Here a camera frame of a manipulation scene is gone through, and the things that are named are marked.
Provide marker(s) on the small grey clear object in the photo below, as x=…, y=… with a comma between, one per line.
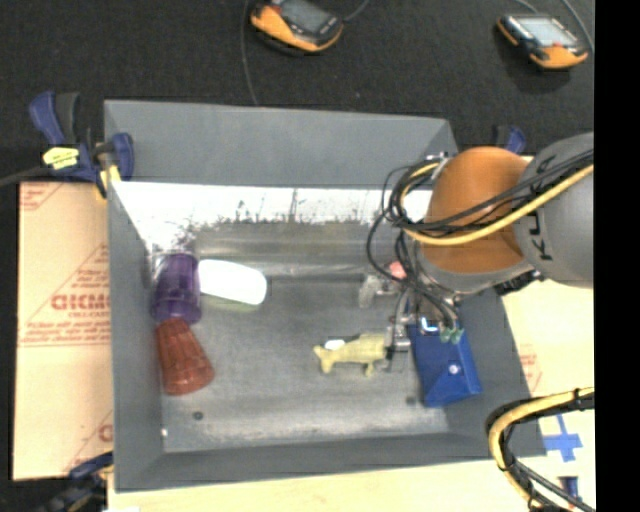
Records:
x=371, y=292

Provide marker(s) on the red ribbed plastic cup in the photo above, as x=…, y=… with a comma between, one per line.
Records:
x=182, y=357

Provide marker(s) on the small pink object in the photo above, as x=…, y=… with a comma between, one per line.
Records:
x=397, y=270

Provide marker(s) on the pale yellow toy animal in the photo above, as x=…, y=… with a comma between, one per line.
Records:
x=352, y=352

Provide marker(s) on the black cylinder on white bracket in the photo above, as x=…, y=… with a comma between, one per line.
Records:
x=517, y=283

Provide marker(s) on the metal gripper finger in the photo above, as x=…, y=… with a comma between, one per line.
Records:
x=394, y=360
x=397, y=336

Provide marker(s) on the brown cardboard board red print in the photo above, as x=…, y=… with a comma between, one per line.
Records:
x=60, y=310

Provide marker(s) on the grey metal bin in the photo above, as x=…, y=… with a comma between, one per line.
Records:
x=280, y=390

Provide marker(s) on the blue box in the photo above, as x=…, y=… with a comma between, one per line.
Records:
x=445, y=370

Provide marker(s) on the clear purple plastic cup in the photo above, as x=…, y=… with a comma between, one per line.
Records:
x=176, y=290

